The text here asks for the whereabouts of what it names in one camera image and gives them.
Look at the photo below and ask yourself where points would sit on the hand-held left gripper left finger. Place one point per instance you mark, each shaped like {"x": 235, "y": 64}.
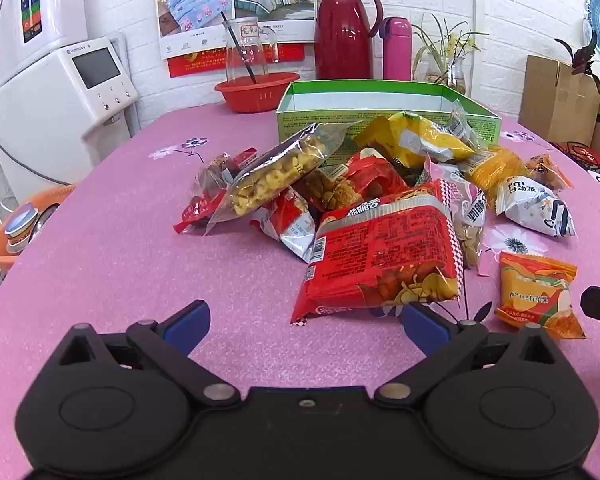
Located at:
{"x": 187, "y": 324}

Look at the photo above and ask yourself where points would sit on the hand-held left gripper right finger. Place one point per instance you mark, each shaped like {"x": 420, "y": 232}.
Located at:
{"x": 425, "y": 325}

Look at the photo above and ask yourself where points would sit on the large red snack packet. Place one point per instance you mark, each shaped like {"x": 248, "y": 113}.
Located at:
{"x": 380, "y": 255}

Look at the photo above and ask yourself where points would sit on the clear red date packet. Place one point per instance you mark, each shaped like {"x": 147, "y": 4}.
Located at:
{"x": 202, "y": 200}

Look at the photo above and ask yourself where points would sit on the yellow snack packet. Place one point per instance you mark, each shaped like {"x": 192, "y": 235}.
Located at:
{"x": 415, "y": 140}

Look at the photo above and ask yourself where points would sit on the green cardboard box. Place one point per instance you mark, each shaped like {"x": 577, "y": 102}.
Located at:
{"x": 430, "y": 110}

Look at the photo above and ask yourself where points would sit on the pink clear bag of seeds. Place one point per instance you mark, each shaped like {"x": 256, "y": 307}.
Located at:
{"x": 467, "y": 220}

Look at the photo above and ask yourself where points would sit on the white blue snack packet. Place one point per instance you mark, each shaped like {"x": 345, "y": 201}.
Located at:
{"x": 535, "y": 205}

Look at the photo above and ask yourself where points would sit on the red silver snack packet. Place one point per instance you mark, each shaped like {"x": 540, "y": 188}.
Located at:
{"x": 292, "y": 225}

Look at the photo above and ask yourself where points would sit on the red black patterned cloth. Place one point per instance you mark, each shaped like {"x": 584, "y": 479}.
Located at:
{"x": 590, "y": 160}

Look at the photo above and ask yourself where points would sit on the small orange brown snack packet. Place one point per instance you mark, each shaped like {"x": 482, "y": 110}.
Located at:
{"x": 547, "y": 170}

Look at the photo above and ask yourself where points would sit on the red gold snack packet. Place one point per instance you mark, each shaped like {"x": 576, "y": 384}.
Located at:
{"x": 360, "y": 180}

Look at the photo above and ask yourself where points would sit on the orange cellophane wrapped cake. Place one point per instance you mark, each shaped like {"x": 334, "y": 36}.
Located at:
{"x": 495, "y": 167}

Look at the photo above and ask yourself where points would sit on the clear bag of yellow puffs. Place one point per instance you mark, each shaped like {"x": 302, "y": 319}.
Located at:
{"x": 280, "y": 175}

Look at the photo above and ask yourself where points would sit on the jar with blue lid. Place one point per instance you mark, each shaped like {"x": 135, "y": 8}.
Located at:
{"x": 20, "y": 222}

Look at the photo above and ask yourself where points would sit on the orange plastic basket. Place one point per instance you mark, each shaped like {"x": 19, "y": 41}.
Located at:
{"x": 0, "y": 250}

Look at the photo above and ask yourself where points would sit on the small clear wrapped snack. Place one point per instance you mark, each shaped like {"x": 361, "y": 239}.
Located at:
{"x": 462, "y": 125}

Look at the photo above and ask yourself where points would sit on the brown cardboard box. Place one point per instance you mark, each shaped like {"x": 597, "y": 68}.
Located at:
{"x": 555, "y": 100}

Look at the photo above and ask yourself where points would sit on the red plastic basin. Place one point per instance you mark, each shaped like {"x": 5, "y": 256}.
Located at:
{"x": 255, "y": 95}

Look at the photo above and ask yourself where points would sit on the dark red leafy plant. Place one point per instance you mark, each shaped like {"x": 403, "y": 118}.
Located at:
{"x": 582, "y": 57}

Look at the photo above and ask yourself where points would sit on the white device with screen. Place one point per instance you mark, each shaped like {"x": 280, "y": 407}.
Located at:
{"x": 55, "y": 110}

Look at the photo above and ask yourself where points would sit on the glass vase with plant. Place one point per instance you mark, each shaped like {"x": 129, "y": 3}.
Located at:
{"x": 452, "y": 67}

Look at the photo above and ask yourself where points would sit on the pink bottle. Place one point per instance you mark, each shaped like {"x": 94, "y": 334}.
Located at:
{"x": 396, "y": 50}

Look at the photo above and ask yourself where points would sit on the glass pitcher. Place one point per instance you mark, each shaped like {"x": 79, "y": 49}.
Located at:
{"x": 245, "y": 50}

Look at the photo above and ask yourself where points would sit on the red thermos jug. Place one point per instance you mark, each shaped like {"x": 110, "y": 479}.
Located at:
{"x": 342, "y": 30}

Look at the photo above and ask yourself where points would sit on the white water purifier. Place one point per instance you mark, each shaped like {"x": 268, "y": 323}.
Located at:
{"x": 35, "y": 10}

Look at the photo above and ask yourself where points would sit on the wall calendar poster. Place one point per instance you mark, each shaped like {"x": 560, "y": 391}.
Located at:
{"x": 260, "y": 0}

